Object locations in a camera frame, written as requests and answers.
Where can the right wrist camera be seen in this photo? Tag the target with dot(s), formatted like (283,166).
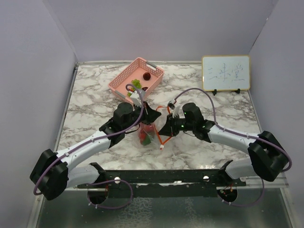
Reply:
(173,105)

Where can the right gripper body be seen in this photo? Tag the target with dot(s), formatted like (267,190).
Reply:
(177,124)

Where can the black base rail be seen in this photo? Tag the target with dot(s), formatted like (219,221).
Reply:
(124,190)

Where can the clear zip top bag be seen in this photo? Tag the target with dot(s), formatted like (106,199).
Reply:
(159,141)

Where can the small whiteboard yellow frame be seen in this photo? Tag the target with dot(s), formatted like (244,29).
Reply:
(226,73)

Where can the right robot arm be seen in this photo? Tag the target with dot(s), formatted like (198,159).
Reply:
(266,158)

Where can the red fake fruit bunch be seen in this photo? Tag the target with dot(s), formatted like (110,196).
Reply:
(146,134)

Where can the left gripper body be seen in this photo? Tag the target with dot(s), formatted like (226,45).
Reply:
(145,116)

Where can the green fake grapes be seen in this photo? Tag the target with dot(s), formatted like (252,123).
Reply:
(136,83)

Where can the pink plastic basket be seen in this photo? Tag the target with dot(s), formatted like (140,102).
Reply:
(142,74)

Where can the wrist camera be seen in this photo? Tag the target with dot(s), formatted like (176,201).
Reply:
(173,105)
(135,97)

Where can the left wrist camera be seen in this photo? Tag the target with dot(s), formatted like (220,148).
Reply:
(135,97)

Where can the aluminium frame rail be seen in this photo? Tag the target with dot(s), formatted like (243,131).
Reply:
(261,183)

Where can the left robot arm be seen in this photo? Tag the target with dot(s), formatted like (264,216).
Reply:
(56,171)

